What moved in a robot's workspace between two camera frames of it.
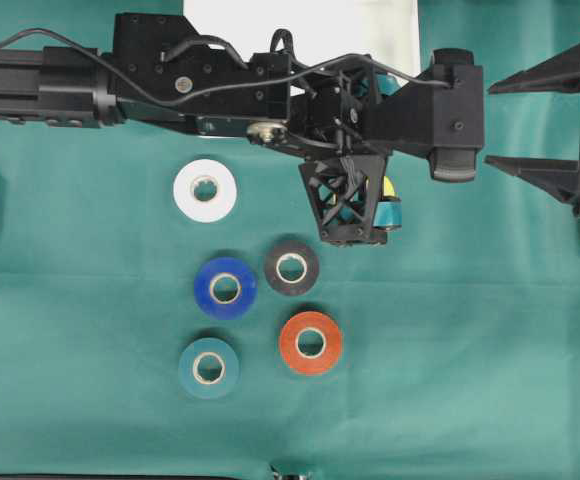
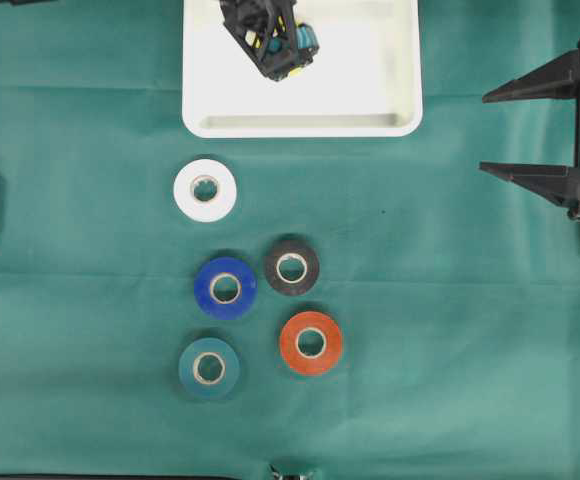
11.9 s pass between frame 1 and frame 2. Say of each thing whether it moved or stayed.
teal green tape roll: stayed
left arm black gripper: moved
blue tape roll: stayed
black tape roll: stayed
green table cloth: stayed
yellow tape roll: moved
